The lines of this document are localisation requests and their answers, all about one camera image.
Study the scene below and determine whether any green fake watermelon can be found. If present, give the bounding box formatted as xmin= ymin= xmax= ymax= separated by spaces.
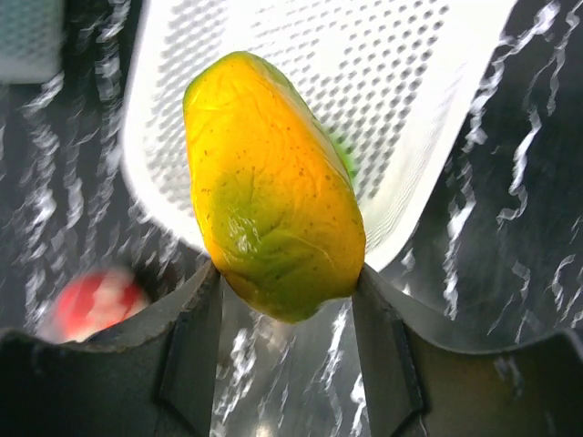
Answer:
xmin=331 ymin=135 xmax=358 ymax=184

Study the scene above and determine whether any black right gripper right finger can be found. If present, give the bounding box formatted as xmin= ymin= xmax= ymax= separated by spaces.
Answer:
xmin=353 ymin=267 xmax=582 ymax=436

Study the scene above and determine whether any pale green plastic basket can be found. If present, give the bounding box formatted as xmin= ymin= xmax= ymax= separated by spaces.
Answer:
xmin=0 ymin=0 xmax=66 ymax=84

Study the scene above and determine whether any red fake tomato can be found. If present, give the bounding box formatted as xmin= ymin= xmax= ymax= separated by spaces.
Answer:
xmin=37 ymin=269 xmax=151 ymax=343

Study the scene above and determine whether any orange green fake mango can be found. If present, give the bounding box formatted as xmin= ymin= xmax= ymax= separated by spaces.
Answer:
xmin=183 ymin=51 xmax=366 ymax=323

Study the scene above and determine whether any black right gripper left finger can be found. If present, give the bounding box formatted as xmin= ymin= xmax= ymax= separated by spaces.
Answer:
xmin=1 ymin=262 xmax=222 ymax=436

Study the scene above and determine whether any white perforated plastic basket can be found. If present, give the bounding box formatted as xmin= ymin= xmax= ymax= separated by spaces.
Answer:
xmin=120 ymin=0 xmax=514 ymax=270

